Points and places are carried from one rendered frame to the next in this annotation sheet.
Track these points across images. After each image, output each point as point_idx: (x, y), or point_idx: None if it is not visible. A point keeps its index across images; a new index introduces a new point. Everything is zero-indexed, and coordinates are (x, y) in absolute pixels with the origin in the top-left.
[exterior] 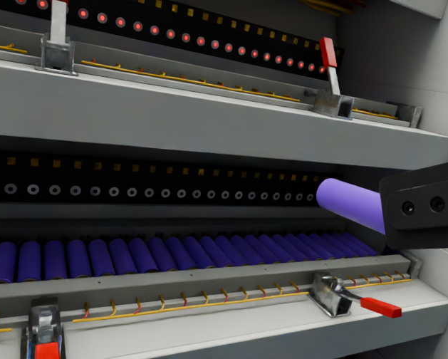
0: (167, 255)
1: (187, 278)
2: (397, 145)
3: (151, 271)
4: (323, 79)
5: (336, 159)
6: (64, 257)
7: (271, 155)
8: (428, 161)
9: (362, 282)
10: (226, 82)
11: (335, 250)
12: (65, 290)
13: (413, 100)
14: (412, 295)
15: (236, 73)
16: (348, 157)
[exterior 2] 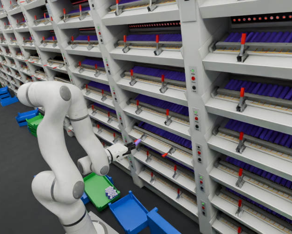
0: (162, 132)
1: (157, 137)
2: (177, 133)
3: (157, 134)
4: None
5: (168, 131)
6: (153, 127)
7: (158, 127)
8: (187, 138)
9: (183, 152)
10: (160, 111)
11: (187, 144)
12: (146, 133)
13: None
14: (188, 160)
15: (160, 110)
16: (170, 131)
